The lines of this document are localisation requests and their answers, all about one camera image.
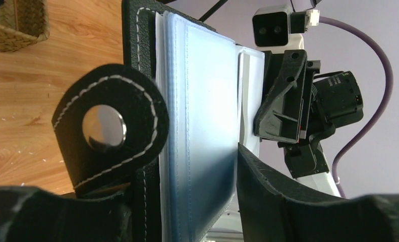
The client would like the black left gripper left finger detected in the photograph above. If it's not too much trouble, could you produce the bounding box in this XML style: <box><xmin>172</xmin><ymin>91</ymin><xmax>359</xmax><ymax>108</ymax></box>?
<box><xmin>0</xmin><ymin>186</ymin><xmax>133</xmax><ymax>241</ymax></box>

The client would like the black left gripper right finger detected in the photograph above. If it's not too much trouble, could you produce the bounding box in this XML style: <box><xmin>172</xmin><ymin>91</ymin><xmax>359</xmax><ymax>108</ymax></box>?
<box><xmin>237</xmin><ymin>145</ymin><xmax>399</xmax><ymax>241</ymax></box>

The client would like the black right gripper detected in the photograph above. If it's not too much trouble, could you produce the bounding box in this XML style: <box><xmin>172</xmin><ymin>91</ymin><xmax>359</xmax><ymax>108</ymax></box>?
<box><xmin>254</xmin><ymin>49</ymin><xmax>321</xmax><ymax>145</ymax></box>

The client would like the white credit card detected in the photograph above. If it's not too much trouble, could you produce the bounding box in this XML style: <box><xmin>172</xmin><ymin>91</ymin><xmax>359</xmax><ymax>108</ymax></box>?
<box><xmin>236</xmin><ymin>45</ymin><xmax>264</xmax><ymax>156</ymax></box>

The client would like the black card holder with sleeves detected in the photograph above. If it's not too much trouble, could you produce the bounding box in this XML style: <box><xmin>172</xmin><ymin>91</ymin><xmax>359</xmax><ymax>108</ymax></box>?
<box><xmin>52</xmin><ymin>1</ymin><xmax>239</xmax><ymax>241</ymax></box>

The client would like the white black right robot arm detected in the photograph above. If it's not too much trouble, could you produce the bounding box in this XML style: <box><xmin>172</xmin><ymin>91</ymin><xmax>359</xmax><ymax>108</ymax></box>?
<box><xmin>253</xmin><ymin>49</ymin><xmax>364</xmax><ymax>197</ymax></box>

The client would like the woven wicker tray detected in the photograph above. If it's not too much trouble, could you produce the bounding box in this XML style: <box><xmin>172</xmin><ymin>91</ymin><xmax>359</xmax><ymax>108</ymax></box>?
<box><xmin>0</xmin><ymin>0</ymin><xmax>50</xmax><ymax>52</ymax></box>

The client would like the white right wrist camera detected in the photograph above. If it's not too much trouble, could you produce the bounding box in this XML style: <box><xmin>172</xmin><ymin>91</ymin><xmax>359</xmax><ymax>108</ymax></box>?
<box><xmin>252</xmin><ymin>4</ymin><xmax>320</xmax><ymax>53</ymax></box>

